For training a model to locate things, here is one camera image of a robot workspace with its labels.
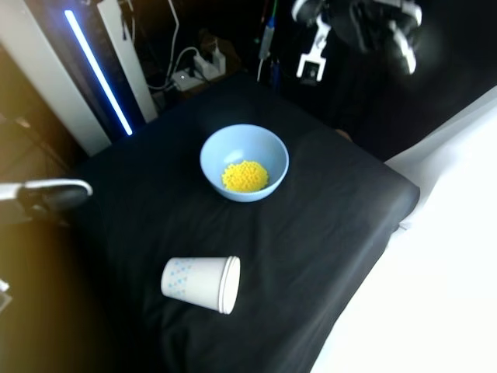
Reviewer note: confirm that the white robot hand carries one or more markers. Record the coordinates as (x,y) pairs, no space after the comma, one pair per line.
(405,50)
(58,194)

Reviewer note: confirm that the white paper cup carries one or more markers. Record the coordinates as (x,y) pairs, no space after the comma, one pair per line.
(202,281)

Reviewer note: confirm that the light blue bowl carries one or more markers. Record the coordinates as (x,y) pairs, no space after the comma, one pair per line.
(240,143)

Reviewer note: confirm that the white column with blue light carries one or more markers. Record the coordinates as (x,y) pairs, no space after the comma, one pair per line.
(35,58)

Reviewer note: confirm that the white adapter box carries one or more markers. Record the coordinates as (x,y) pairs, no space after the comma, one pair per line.
(186,79)

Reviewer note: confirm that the white power strip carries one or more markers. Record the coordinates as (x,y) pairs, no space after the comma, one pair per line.
(211,62)

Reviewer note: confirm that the white sheet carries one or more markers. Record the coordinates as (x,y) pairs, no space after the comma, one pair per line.
(427,252)

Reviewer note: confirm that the black tablecloth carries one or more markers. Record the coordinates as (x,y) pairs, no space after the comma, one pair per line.
(310,252)

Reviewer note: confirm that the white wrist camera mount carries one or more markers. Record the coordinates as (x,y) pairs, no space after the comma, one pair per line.
(311,70)

